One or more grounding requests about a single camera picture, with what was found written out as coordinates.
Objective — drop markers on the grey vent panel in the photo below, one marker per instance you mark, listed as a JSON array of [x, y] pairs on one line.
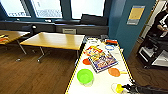
[[69, 31]]

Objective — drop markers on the red game box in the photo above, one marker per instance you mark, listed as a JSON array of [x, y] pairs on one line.
[[93, 50]]

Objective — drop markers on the dark window bench sofa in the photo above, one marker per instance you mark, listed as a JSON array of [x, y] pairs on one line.
[[46, 27]]

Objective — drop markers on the small orange toy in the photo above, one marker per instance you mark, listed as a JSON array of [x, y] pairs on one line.
[[2, 38]]

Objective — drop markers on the dark sofa backrest cushion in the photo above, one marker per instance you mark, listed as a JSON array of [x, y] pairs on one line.
[[94, 20]]

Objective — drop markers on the small yellow bowl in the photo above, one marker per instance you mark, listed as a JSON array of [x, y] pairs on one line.
[[118, 88]]

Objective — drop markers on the yellow wall sign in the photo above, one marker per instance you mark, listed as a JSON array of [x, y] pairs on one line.
[[136, 15]]

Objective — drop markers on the small orange item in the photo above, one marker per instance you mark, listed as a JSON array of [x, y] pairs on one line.
[[114, 72]]

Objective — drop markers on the bright window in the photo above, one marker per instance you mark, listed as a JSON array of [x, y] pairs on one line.
[[87, 8], [46, 8], [15, 7]]

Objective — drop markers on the white wall outlet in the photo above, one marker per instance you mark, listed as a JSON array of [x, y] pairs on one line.
[[121, 50]]

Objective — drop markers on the yellow wooden table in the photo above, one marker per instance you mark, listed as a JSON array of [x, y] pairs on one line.
[[15, 35]]

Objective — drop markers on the green bowl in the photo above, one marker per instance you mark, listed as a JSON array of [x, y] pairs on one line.
[[84, 76]]

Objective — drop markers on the cream top table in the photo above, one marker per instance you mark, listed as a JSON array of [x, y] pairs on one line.
[[55, 40]]

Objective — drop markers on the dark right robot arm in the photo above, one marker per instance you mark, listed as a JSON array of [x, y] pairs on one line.
[[158, 90]]

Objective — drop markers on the colourful picture book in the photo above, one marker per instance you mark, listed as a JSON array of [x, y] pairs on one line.
[[102, 62]]

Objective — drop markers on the man in black shirt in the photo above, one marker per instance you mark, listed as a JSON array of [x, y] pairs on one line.
[[161, 21]]

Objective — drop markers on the red and black item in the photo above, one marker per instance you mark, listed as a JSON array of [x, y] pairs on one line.
[[111, 42]]

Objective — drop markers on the flat red disc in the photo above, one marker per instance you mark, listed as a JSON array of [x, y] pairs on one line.
[[86, 61]]

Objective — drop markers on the black wheeled cart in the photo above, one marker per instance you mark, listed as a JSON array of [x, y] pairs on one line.
[[153, 51]]

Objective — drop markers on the small yellow stick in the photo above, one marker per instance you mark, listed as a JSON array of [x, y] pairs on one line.
[[124, 72]]

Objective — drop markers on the white bowl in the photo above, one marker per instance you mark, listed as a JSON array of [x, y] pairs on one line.
[[93, 41]]

